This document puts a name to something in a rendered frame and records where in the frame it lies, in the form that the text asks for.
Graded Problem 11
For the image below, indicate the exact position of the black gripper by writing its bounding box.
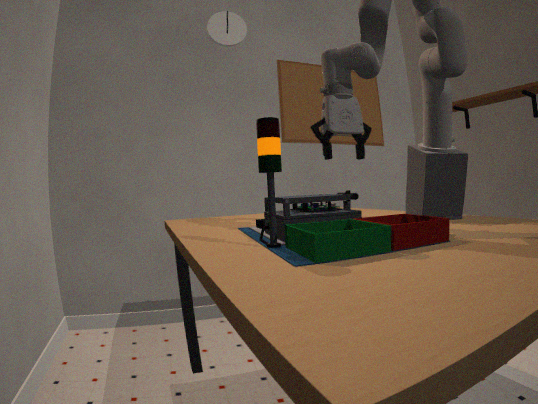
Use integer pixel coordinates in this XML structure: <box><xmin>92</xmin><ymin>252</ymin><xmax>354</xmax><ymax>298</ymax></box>
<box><xmin>311</xmin><ymin>93</ymin><xmax>372</xmax><ymax>160</ymax></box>

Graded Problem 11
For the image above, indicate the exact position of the green circuit board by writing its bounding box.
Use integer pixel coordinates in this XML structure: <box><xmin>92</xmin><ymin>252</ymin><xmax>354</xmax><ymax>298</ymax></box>
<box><xmin>298</xmin><ymin>203</ymin><xmax>339</xmax><ymax>209</ymax></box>

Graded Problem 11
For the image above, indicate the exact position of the green bin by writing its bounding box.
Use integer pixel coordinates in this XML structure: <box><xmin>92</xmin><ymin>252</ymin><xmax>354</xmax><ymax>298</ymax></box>
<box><xmin>285</xmin><ymin>219</ymin><xmax>391</xmax><ymax>263</ymax></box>

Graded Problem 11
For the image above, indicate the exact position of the red open-top bin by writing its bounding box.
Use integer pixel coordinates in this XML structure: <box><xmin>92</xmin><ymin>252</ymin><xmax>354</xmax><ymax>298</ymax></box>
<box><xmin>355</xmin><ymin>214</ymin><xmax>449</xmax><ymax>251</ymax></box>

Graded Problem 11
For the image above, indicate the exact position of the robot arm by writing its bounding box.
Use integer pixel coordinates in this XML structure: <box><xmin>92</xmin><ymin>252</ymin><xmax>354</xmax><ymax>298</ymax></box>
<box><xmin>320</xmin><ymin>0</ymin><xmax>467</xmax><ymax>153</ymax></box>

